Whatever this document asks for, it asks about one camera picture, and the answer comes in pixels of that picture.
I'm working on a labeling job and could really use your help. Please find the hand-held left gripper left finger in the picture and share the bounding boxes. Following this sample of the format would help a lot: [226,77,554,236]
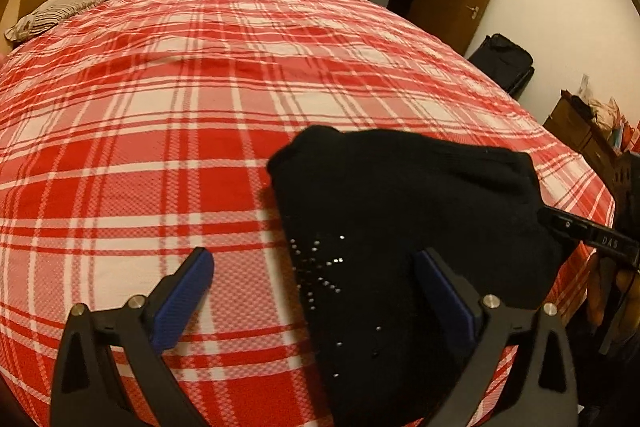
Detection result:
[49,247,215,427]

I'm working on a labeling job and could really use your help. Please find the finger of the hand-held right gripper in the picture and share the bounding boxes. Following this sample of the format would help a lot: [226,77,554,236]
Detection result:
[539,203,593,244]

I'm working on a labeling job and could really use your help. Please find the pile of colourful clutter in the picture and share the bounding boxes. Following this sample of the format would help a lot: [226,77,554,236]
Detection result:
[570,74,640,155]

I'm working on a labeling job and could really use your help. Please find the person's right hand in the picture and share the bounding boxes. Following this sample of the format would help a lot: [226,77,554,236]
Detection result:
[585,254,640,344]

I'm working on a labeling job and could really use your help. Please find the black suitcase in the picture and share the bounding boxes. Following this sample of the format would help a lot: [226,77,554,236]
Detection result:
[466,33,536,101]

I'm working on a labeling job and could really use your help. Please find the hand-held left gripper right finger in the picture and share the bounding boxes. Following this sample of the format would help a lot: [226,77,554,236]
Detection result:
[412,248,579,427]

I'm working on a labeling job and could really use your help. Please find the black pants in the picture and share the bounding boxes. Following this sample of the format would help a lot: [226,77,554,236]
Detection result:
[267,124,576,427]

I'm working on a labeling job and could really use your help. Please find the striped pillow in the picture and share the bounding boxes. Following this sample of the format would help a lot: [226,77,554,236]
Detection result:
[4,0,119,44]

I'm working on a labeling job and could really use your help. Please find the brown wooden cabinet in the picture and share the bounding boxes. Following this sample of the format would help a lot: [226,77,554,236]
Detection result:
[542,89,640,228]

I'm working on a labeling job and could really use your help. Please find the red plaid blanket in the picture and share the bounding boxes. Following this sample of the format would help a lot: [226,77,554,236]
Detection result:
[0,0,616,427]

